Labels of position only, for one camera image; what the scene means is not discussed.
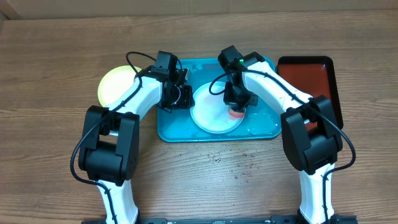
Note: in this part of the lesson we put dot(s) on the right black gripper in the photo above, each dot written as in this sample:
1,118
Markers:
237,101

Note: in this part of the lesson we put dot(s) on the light blue plate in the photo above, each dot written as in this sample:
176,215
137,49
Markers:
210,113

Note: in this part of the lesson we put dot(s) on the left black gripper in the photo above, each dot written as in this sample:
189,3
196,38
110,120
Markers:
187,101

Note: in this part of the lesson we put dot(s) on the red wet sponge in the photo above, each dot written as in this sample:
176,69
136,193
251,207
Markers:
236,114

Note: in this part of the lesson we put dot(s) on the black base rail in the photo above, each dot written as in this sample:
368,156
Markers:
276,219

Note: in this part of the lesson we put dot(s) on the red black lacquer tray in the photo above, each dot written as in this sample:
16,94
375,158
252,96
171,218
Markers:
314,75

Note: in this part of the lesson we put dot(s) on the yellow plate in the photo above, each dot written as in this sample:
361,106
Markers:
114,84

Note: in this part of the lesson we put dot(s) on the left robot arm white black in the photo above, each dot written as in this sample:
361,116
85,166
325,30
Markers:
107,154

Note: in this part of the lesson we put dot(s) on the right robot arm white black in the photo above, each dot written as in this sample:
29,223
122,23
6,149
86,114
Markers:
311,137

